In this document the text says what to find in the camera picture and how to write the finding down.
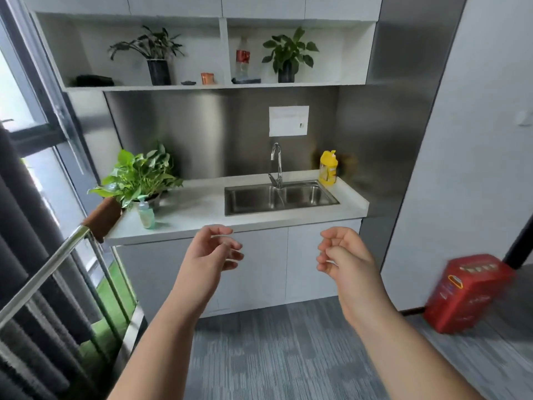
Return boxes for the white base cabinet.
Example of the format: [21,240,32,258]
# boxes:
[112,218,364,325]

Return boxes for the chrome gooseneck faucet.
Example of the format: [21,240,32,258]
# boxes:
[268,142,285,189]

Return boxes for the metal handrail with brown end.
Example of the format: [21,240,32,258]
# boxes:
[0,197,146,363]

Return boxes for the black slanted pole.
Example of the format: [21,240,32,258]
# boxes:
[502,212,533,270]

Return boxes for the grey window frame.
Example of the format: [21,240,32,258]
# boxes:
[0,0,125,288]

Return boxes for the person's right hand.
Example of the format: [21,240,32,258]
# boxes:
[316,227,382,316]

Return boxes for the dark grey curtain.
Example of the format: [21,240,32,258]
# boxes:
[0,121,110,400]

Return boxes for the white paper notice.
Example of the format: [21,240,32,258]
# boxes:
[268,106,310,137]

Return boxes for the person's right forearm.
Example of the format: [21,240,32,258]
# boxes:
[339,279,486,400]

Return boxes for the plastic bottle with red label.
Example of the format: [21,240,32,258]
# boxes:
[235,36,251,81]

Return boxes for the yellow detergent bottle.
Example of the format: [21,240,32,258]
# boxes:
[319,150,338,187]

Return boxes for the stainless steel double sink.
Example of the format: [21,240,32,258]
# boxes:
[224,181,340,217]

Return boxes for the person's left hand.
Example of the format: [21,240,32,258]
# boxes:
[178,225,245,297]

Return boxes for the leafy green pothos plant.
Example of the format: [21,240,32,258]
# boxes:
[87,142,184,213]

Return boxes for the clear teal soap bottle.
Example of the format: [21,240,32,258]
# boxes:
[138,196,156,230]

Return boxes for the white open wall shelf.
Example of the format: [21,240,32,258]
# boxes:
[30,11,379,93]

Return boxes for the red fire extinguisher box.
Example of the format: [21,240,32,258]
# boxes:
[423,254,517,335]

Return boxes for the person's left forearm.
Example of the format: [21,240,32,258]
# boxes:
[107,282,218,400]

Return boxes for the tall plant in black pot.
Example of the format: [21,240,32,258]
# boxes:
[108,25,186,86]

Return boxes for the small plant in black pot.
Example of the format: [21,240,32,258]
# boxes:
[262,26,320,84]

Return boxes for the white upper cabinets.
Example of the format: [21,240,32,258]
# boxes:
[22,0,384,22]

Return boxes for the black flat box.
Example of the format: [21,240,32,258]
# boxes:
[75,74,115,87]

